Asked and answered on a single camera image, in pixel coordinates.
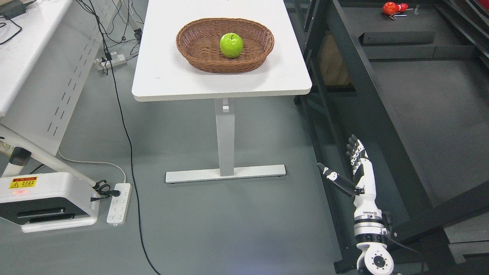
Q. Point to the white desk with perforated panel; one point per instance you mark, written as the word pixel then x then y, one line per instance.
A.
pixel 46 55

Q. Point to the black power adapter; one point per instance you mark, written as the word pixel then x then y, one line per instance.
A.
pixel 12 9

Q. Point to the red toy fruit on shelf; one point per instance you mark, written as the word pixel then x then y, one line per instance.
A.
pixel 392 8

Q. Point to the black metal shelf rack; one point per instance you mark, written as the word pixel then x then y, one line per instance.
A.
pixel 415 91

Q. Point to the brown wicker basket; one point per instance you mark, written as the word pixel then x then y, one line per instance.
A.
pixel 198 42

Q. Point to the white pedestal table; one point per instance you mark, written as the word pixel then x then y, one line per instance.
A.
pixel 163 74

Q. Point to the white machine with warning label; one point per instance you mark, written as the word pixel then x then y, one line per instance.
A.
pixel 40 192

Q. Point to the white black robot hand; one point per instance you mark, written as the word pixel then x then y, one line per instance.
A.
pixel 362 187

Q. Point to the white power strip near machine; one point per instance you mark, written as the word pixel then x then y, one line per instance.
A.
pixel 119 205

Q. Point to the white power strip far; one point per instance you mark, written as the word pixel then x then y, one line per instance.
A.
pixel 103 64

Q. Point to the green apple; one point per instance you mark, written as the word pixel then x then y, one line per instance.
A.
pixel 231 45

